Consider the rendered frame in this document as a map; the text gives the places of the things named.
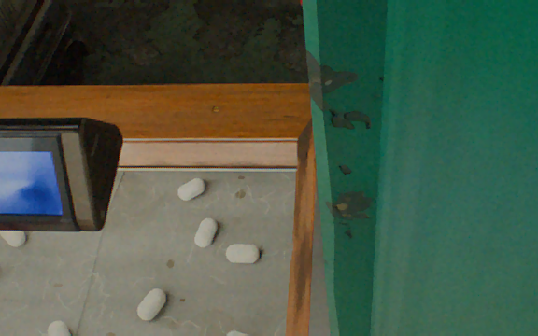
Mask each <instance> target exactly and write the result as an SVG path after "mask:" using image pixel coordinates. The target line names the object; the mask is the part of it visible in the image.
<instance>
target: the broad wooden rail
mask: <svg viewBox="0 0 538 336"><path fill-rule="evenodd" d="M67 117H86V118H90V119H98V120H101V121H105V122H109V123H113V124H116V125H117V126H118V128H119V129H120V132H121V134H122V137H123V145H122V150H121V154H120V161H119V166H118V168H176V169H297V167H298V164H297V140H298V138H299V137H300V135H301V133H302V132H303V130H304V128H305V126H306V124H307V123H308V121H309V120H310V119H311V117H312V113H311V103H310V91H309V83H238V84H150V85H63V86H0V118H67Z"/></svg>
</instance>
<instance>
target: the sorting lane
mask: <svg viewBox="0 0 538 336"><path fill-rule="evenodd" d="M296 171H297V169H176V168H118V170H117V173H116V178H115V182H114V187H113V190H112V194H111V199H110V203H109V207H108V211H107V215H106V223H105V226H104V228H103V229H102V230H101V231H99V232H85V231H81V232H39V231H23V233H24V235H25V242H24V244H23V245H21V246H18V247H14V246H11V245H10V244H9V243H8V242H7V241H6V240H5V239H4V238H3V237H2V236H1V234H0V336H49V335H48V327H49V325H50V323H51V322H53V321H56V320H62V321H63V322H65V323H66V326H67V327H68V329H69V332H70V334H71V336H227V335H228V334H229V333H230V332H233V331H236V332H239V333H243V334H246V335H248V336H286V322H287V309H288V296H289V283H290V261H291V256H292V253H293V240H292V236H293V221H294V205H295V185H296ZM194 178H199V179H202V180H203V181H204V182H205V190H204V191H203V192H202V193H200V194H198V195H196V196H195V197H193V198H191V199H189V200H182V199H181V198H180V197H179V195H178V190H179V188H180V187H181V186H182V185H184V184H186V183H188V182H190V181H192V180H193V179H194ZM208 217H211V218H213V219H215V220H216V222H217V224H218V229H217V232H216V234H215V236H214V238H213V241H212V243H211V245H210V246H208V247H200V246H198V245H197V244H196V243H195V235H196V233H197V232H198V230H199V228H200V224H201V222H202V221H203V220H204V219H205V218H208ZM230 245H254V246H256V247H257V249H258V250H259V254H260V257H259V258H258V259H257V260H256V261H255V262H253V263H233V262H230V261H229V260H228V259H227V257H226V251H227V248H228V247H229V246H230ZM155 288H158V289H161V290H163V291H164V293H165V294H166V303H165V305H164V306H163V308H162V309H161V310H160V311H159V313H157V314H156V315H155V316H154V317H153V318H151V319H150V320H144V319H141V318H140V317H139V316H138V314H137V307H138V305H139V304H140V302H141V301H142V300H143V299H144V298H145V297H146V296H147V294H148V293H149V292H150V291H151V290H152V289H155Z"/></svg>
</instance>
